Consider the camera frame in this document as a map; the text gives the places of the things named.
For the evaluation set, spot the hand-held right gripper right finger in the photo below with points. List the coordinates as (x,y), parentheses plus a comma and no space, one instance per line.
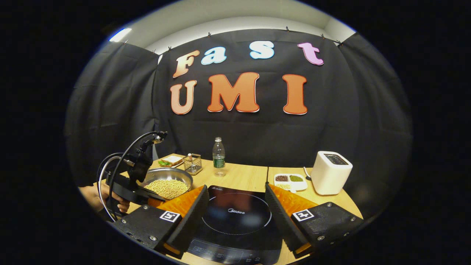
(281,221)

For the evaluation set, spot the small white plate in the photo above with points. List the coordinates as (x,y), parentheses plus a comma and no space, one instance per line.
(179,164)

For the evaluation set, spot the sandwich with lettuce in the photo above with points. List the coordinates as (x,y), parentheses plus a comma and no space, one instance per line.
(171,159)

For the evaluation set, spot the clear plastic water bottle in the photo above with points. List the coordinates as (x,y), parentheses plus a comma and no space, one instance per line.
(219,158)

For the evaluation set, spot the ceiling light panel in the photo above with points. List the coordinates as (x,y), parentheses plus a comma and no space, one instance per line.
(120,35)

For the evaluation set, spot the white divided dish with beans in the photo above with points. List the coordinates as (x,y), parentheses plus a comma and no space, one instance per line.
(290,183)

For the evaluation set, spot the white toaster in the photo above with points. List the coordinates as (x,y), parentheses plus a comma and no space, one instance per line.
(329,176)

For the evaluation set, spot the black backdrop cloth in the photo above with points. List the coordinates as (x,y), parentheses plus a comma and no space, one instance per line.
(331,121)

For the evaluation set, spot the pile of soybeans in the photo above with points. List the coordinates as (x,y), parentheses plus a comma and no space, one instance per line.
(165,188)

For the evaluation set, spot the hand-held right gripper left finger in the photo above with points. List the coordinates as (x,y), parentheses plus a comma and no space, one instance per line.
(193,221)

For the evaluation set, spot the black induction cooktop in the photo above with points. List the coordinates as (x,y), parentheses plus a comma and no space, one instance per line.
(235,221)

